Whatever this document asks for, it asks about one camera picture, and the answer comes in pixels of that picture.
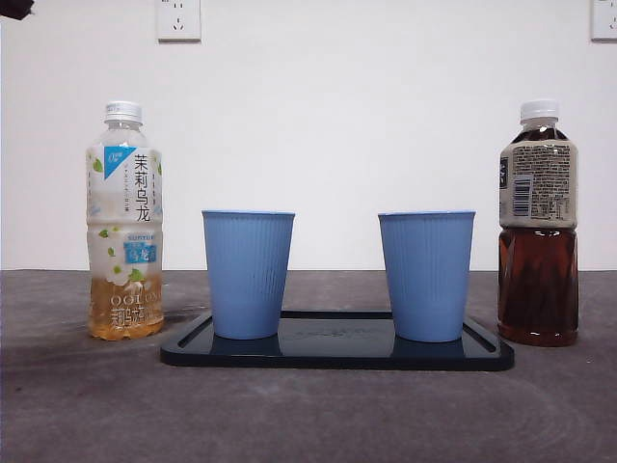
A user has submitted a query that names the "jasmine oolong tea bottle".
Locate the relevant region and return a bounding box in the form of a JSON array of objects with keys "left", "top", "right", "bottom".
[{"left": 85, "top": 99, "right": 165, "bottom": 341}]

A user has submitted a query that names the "dark tea bottle beige label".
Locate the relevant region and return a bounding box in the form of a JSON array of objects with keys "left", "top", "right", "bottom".
[{"left": 496, "top": 98, "right": 579, "bottom": 347}]

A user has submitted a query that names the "blue ribbed cup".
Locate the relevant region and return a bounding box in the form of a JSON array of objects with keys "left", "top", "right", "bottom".
[
  {"left": 377, "top": 208, "right": 478, "bottom": 343},
  {"left": 201, "top": 208, "right": 297, "bottom": 340}
]

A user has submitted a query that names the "dark blue tray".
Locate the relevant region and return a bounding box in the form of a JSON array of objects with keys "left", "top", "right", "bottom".
[{"left": 159, "top": 310, "right": 516, "bottom": 372}]

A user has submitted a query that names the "white wall socket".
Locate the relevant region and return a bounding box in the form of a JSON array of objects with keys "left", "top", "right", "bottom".
[
  {"left": 590, "top": 0, "right": 617, "bottom": 41},
  {"left": 156, "top": 0, "right": 202, "bottom": 42}
]

